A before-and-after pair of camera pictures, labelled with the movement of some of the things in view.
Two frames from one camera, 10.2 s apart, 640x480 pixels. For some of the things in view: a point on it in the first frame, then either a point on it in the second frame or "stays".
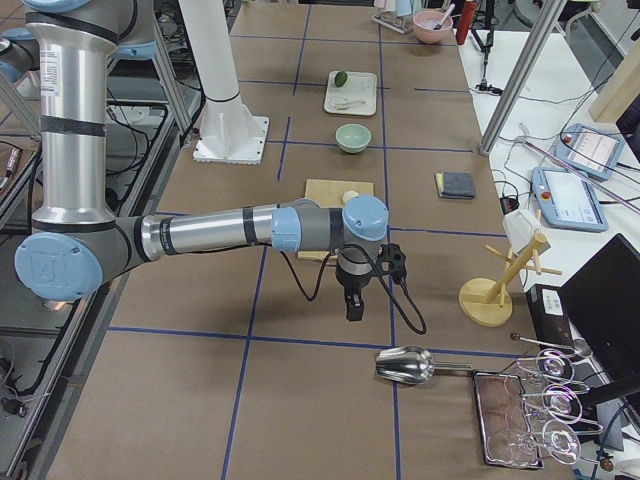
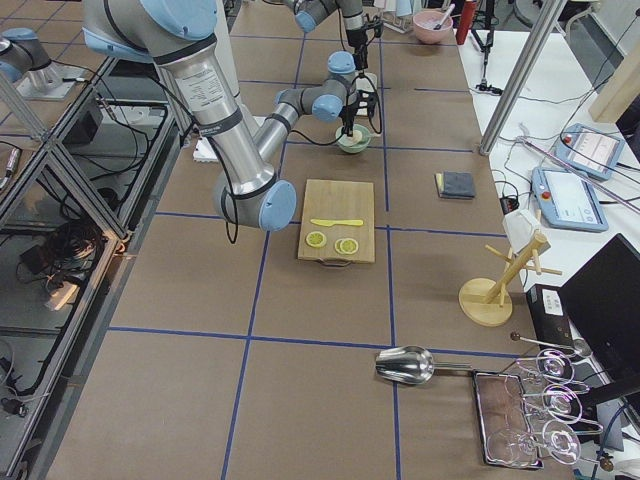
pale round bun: (349, 195) → (356, 136)
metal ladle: (580, 346) stays
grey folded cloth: (458, 185) stays
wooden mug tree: (487, 301) stays
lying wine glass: (508, 444) stays
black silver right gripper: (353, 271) → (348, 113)
